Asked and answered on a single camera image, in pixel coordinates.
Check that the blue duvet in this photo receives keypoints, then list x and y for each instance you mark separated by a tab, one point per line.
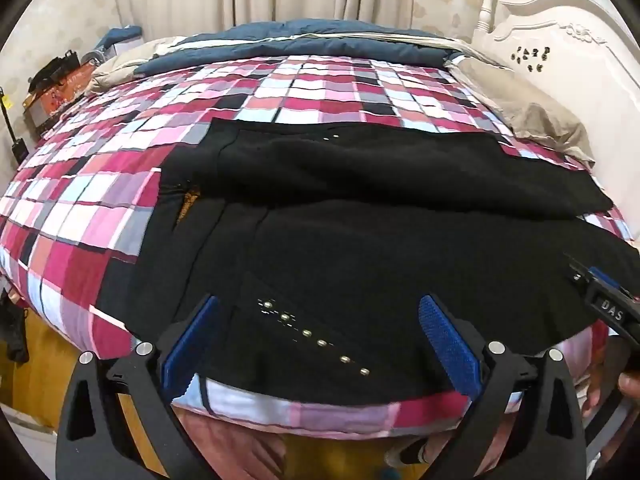
300	40

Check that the person's right hand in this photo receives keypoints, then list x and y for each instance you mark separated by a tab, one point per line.
630	385

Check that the beige cloth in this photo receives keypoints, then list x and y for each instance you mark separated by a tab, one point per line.
120	67

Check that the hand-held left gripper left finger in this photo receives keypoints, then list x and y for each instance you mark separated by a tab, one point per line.
192	347

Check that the person's leg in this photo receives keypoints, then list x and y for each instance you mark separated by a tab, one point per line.
235	445

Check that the wooden bed frame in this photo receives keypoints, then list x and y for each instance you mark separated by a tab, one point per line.
40	390

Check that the blue cloth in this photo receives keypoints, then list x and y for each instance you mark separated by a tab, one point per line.
120	37

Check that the beige pillow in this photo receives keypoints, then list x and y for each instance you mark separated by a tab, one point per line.
530	115

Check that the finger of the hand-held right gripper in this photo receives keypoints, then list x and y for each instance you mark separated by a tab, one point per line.
604	279
576	266

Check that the black pants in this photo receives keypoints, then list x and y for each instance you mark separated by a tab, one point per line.
350	240

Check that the black hanging bag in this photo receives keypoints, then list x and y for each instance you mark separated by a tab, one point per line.
12	325

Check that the black stand with yellow tip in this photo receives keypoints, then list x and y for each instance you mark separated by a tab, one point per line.
20	150

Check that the white carved headboard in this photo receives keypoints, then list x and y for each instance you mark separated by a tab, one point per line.
575	60

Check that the checked pink bedspread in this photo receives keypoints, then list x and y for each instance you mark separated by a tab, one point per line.
100	210

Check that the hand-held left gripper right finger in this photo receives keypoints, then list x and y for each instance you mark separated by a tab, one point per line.
450	350

